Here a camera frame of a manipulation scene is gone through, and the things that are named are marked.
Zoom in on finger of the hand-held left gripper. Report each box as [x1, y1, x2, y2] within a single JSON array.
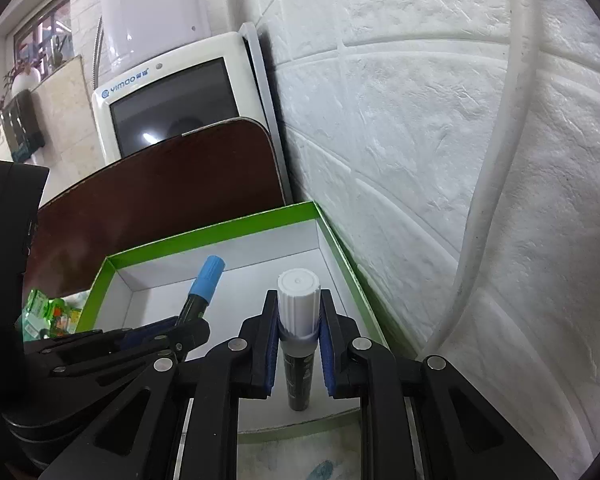
[[10, 349, 187, 407], [24, 316, 212, 357]]

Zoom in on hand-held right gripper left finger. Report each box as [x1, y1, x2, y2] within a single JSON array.
[[37, 290, 281, 480]]

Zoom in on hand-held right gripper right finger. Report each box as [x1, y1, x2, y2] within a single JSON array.
[[319, 290, 557, 480]]

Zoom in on white cap black marker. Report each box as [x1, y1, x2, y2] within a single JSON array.
[[277, 269, 322, 412]]

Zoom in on blue cap black marker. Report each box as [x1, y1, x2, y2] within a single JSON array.
[[175, 255, 227, 328]]

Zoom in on green cardboard box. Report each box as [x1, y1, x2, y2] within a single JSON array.
[[75, 201, 403, 433]]

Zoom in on green transparent plastic container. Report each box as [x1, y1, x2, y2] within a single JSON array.
[[22, 287, 89, 344]]

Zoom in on dark brown wooden board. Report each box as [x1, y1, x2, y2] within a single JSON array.
[[22, 117, 287, 301]]

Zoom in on potted plant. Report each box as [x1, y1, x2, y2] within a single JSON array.
[[0, 57, 40, 112]]

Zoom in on grey flat panel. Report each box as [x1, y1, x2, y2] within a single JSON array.
[[240, 22, 295, 206]]

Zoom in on white water purifier with screen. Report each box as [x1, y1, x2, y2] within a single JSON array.
[[91, 31, 276, 166]]

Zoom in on window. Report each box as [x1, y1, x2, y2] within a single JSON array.
[[12, 0, 74, 68]]

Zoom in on white water dispenser appliance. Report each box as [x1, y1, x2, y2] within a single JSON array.
[[99, 0, 212, 64]]

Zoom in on dark wall holder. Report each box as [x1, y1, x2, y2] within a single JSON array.
[[0, 90, 46, 162]]

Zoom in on flexible metal hose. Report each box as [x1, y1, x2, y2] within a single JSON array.
[[90, 16, 104, 89]]

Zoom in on white wall pipe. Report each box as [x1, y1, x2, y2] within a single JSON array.
[[422, 0, 542, 361]]

